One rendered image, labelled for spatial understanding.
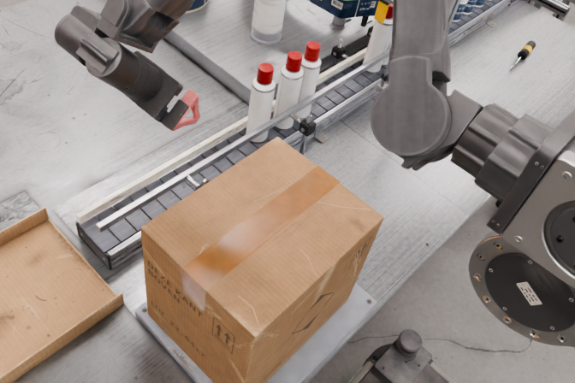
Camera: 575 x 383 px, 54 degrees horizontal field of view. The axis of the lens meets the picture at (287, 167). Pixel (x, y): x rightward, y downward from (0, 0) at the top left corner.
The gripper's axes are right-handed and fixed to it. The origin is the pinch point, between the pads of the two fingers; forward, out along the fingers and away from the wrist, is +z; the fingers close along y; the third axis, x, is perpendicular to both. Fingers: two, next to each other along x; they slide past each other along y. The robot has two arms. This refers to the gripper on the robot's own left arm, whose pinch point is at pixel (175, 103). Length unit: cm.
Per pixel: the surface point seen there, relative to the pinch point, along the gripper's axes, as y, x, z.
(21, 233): 19.0, 39.7, 11.0
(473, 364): -66, 17, 140
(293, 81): 1.4, -18.0, 33.0
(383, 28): 1, -45, 56
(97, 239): 5.0, 30.6, 12.9
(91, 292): -1.0, 38.4, 12.5
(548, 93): -36, -65, 99
